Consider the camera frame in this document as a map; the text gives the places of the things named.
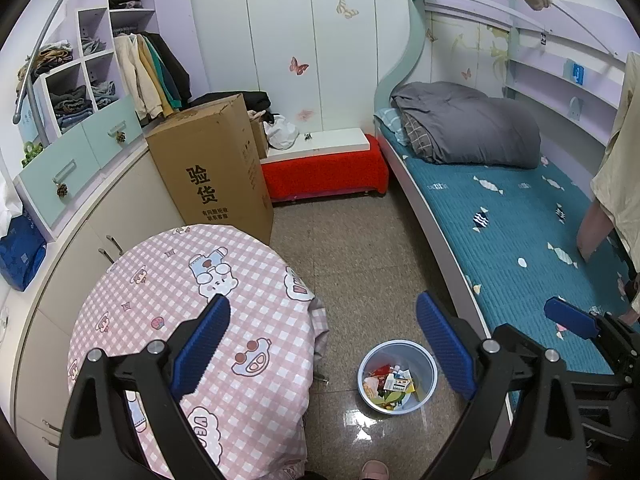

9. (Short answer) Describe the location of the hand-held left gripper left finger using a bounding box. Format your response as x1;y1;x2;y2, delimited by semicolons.
56;294;232;480

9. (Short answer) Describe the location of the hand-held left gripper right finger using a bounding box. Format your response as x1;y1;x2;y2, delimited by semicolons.
416;291;588;480

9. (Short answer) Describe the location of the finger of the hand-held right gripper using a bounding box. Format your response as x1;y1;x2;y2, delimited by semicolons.
544;296;640;376

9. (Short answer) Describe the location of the grey trash bin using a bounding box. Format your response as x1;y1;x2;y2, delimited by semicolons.
356;340;439;416

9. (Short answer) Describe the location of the round table, pink checked cloth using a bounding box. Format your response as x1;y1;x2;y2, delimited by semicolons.
67;223;328;480

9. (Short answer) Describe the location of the person's pink leg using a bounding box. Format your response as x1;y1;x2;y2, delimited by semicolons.
575;200;621;263

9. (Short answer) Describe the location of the person's pink slipper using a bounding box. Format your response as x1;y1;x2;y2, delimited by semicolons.
360;460;391;480

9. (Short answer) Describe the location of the beige cabinet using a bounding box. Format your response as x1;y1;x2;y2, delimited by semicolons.
10;150;188;480

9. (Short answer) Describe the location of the large cardboard box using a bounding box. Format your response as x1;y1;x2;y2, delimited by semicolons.
145;93;275;246

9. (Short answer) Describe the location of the blue plastic pack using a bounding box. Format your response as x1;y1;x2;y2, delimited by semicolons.
0;212;48;292

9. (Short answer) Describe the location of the red bench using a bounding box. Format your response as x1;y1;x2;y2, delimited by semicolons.
261;134;390;203

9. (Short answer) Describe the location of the grey quilt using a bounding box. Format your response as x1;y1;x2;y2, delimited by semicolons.
390;81;542;168

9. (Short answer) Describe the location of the small cardboard box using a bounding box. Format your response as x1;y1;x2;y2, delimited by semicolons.
249;115;271;159

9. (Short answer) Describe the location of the mint drawer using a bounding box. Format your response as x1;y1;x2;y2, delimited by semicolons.
81;94;146;171
15;136;103;228

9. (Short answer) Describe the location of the crumpled white bag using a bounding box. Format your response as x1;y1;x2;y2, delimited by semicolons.
263;114;301;151

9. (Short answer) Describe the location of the striped pillow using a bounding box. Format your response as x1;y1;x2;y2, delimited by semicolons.
374;107;411;146

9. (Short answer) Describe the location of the white board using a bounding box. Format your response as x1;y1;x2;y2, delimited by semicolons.
260;128;373;163

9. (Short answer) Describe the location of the white plastic bag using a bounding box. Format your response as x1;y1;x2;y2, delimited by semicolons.
0;175;26;231

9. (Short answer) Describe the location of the blue white small box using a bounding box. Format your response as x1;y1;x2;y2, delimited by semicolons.
562;59;586;85

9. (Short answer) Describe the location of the green ornament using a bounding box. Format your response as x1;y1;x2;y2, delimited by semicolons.
20;141;46;168

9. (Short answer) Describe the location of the yellow hanging garment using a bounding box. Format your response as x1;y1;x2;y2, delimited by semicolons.
137;35;176;116

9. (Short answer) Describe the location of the dark folded clothes stack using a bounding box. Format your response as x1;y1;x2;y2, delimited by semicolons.
50;85;95;133

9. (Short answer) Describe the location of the black hanging jacket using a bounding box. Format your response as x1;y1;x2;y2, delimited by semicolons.
150;32;193;108

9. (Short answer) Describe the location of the cream hanging jacket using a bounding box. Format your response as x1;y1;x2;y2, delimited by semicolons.
114;34;163;120

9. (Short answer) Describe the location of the grey curved pole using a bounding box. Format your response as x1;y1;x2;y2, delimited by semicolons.
510;0;631;58

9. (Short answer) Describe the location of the lilac wardrobe shelf unit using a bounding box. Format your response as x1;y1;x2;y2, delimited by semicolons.
15;0;211;151

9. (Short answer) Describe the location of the beige clothes pile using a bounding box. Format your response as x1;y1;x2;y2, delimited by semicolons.
17;41;75;81

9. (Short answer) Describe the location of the mint white bed frame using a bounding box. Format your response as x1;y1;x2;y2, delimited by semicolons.
372;0;640;461

